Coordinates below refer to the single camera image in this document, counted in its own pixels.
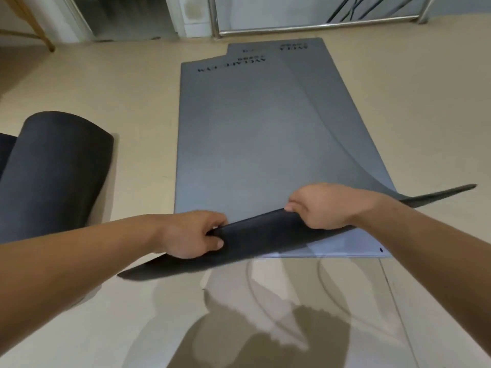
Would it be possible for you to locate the person's left hand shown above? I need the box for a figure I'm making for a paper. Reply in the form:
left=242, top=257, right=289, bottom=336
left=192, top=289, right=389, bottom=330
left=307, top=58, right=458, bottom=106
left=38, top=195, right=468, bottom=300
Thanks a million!
left=153, top=210, right=228, bottom=260

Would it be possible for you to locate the person's right hand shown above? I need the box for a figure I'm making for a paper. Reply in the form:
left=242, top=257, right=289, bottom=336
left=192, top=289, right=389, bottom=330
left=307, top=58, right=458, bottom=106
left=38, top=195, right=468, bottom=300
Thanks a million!
left=283, top=182, right=380, bottom=231

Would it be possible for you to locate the grey yoga mat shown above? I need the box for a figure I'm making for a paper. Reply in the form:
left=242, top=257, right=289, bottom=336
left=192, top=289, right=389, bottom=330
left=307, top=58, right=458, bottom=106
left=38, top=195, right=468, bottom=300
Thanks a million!
left=227, top=37, right=398, bottom=259
left=0, top=133, right=18, bottom=177
left=0, top=110, right=115, bottom=245
left=117, top=53, right=478, bottom=282

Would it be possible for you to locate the person's left forearm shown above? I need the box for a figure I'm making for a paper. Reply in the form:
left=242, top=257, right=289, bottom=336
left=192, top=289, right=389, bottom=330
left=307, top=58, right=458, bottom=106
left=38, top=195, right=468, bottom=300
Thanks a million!
left=0, top=214, right=166, bottom=361

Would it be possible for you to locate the person's right forearm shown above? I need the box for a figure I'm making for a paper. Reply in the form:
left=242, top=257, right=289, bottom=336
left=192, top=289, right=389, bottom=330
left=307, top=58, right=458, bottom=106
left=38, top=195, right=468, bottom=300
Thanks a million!
left=356, top=195, right=491, bottom=357

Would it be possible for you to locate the wooden massage table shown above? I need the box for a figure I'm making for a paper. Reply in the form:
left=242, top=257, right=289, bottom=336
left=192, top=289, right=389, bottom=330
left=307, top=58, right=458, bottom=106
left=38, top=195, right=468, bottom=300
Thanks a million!
left=0, top=0, right=56, bottom=53

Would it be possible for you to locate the silver metal railing frame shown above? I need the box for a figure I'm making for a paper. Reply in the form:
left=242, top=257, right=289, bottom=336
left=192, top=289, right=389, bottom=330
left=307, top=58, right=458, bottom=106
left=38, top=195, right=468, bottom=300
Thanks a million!
left=207, top=0, right=438, bottom=39

